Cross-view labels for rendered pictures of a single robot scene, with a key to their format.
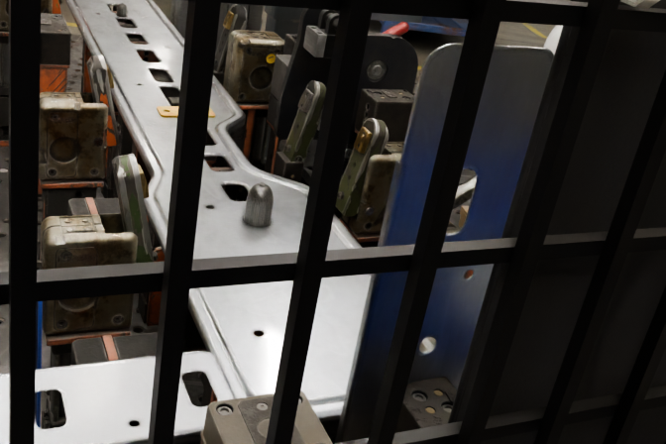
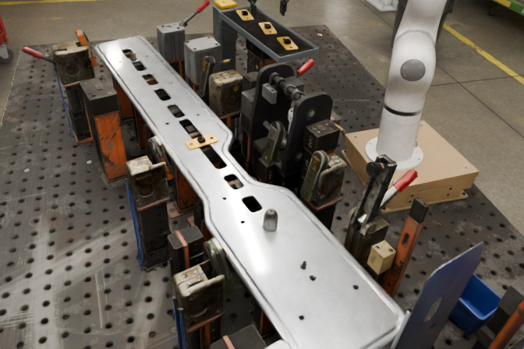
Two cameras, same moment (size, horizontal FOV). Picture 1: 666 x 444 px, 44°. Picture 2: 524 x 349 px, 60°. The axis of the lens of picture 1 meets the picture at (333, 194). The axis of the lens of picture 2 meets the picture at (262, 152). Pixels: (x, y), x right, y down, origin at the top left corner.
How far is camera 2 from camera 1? 39 cm
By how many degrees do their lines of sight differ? 15
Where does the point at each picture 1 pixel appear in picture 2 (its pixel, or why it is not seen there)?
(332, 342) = (338, 312)
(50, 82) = (110, 121)
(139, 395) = not seen: outside the picture
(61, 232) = (186, 287)
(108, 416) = not seen: outside the picture
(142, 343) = (244, 336)
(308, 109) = (274, 138)
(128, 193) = (217, 260)
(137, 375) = not seen: outside the picture
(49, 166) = (140, 200)
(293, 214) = (286, 214)
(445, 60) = (436, 274)
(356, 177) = (313, 183)
